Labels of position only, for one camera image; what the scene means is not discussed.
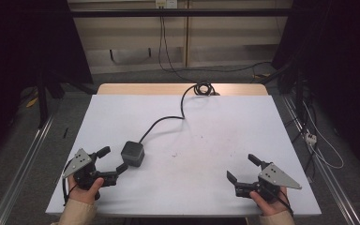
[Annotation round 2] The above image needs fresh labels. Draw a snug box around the white cable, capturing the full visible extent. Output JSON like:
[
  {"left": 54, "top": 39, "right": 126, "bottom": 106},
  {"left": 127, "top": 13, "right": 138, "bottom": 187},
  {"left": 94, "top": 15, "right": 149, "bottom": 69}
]
[{"left": 302, "top": 100, "right": 346, "bottom": 171}]

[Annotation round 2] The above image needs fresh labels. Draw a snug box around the aluminium floor rail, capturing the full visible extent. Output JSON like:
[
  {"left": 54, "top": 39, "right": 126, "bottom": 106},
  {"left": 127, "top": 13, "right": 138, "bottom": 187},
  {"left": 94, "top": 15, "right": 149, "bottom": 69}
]
[
  {"left": 0, "top": 113, "right": 57, "bottom": 225},
  {"left": 280, "top": 94, "right": 360, "bottom": 225}
]

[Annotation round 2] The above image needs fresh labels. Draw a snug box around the black cube power socket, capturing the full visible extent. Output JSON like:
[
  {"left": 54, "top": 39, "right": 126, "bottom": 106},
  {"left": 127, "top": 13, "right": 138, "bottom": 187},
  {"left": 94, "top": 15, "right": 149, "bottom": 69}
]
[{"left": 120, "top": 140, "right": 146, "bottom": 168}]

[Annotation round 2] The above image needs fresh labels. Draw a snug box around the black horizontal bar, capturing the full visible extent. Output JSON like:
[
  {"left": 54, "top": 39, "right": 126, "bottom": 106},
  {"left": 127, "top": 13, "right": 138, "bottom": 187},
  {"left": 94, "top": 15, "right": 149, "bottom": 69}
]
[{"left": 69, "top": 7, "right": 295, "bottom": 19}]

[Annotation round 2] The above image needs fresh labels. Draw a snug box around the person's left hand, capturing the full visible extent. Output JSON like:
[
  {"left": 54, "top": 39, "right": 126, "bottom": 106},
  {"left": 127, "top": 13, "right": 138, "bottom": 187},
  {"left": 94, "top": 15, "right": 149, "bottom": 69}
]
[{"left": 67, "top": 174, "right": 105, "bottom": 206}]

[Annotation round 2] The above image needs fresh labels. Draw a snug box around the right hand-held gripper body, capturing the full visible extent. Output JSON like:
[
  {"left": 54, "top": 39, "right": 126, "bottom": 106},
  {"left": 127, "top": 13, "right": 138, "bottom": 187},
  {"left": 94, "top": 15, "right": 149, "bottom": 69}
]
[{"left": 233, "top": 160, "right": 303, "bottom": 203}]

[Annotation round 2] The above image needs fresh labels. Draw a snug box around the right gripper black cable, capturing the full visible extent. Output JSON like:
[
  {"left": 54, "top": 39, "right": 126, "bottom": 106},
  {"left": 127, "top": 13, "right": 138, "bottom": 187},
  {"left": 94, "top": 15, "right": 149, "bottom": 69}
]
[{"left": 270, "top": 187, "right": 294, "bottom": 218}]

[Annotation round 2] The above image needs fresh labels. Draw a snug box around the person's right hand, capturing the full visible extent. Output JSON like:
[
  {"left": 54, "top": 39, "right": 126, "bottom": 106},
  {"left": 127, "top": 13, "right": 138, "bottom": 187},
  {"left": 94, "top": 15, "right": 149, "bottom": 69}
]
[{"left": 248, "top": 186, "right": 289, "bottom": 218}]

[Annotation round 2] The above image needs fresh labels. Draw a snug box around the black floor cable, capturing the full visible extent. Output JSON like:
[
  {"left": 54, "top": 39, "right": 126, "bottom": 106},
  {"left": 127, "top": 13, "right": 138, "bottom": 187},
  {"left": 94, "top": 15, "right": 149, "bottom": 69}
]
[{"left": 157, "top": 15, "right": 275, "bottom": 83}]

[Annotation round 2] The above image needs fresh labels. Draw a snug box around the white power strip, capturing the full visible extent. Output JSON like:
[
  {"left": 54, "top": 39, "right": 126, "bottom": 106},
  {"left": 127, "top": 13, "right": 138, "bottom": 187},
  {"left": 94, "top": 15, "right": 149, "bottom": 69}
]
[{"left": 305, "top": 131, "right": 319, "bottom": 146}]

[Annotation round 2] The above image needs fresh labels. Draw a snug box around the white wall socket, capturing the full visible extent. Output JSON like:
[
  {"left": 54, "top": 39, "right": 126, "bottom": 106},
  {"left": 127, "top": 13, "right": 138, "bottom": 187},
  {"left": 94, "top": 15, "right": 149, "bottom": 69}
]
[{"left": 155, "top": 0, "right": 179, "bottom": 9}]

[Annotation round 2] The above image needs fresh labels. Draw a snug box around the black power cable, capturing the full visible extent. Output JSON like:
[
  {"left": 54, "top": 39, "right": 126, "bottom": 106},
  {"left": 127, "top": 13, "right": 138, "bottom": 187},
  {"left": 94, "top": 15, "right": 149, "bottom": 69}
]
[{"left": 138, "top": 80, "right": 221, "bottom": 144}]

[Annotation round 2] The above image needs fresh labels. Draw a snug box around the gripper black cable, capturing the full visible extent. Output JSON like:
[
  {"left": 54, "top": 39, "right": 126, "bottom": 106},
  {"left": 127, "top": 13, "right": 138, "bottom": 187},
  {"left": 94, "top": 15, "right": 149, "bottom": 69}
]
[
  {"left": 61, "top": 157, "right": 78, "bottom": 207},
  {"left": 270, "top": 187, "right": 294, "bottom": 218}
]

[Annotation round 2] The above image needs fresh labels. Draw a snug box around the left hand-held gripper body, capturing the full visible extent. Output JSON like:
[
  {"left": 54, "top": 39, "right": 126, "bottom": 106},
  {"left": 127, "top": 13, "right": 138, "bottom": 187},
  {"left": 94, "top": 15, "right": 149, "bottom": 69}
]
[{"left": 62, "top": 147, "right": 120, "bottom": 201}]

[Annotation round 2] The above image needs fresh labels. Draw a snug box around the white table mat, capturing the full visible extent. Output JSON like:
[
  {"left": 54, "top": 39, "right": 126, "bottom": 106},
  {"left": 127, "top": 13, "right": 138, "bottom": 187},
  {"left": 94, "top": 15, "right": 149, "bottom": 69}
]
[{"left": 45, "top": 94, "right": 323, "bottom": 218}]

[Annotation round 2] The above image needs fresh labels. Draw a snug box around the black metal stand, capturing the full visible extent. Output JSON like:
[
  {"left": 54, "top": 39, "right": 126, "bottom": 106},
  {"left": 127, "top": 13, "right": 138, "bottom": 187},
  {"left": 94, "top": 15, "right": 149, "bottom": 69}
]
[{"left": 35, "top": 69, "right": 65, "bottom": 129}]

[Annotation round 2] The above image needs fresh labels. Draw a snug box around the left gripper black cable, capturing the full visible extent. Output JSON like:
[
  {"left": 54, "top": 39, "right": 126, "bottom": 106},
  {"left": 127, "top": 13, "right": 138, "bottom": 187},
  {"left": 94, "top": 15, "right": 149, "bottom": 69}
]
[{"left": 61, "top": 157, "right": 78, "bottom": 207}]

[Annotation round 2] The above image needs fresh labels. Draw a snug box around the dark curtain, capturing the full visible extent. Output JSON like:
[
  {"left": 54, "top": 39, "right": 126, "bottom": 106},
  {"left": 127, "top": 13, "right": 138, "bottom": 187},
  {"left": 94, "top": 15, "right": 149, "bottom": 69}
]
[{"left": 0, "top": 0, "right": 94, "bottom": 160}]

